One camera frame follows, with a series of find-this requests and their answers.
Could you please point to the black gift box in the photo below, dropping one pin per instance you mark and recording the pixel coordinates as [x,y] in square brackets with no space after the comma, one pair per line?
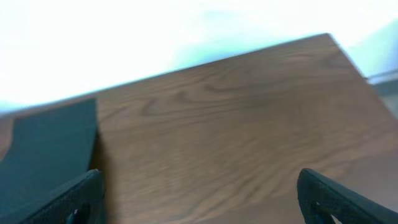
[47,150]

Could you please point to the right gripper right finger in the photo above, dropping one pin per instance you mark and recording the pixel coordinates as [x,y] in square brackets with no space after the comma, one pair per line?
[323,200]

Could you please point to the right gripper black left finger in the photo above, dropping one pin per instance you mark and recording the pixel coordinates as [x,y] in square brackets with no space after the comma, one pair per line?
[80,200]

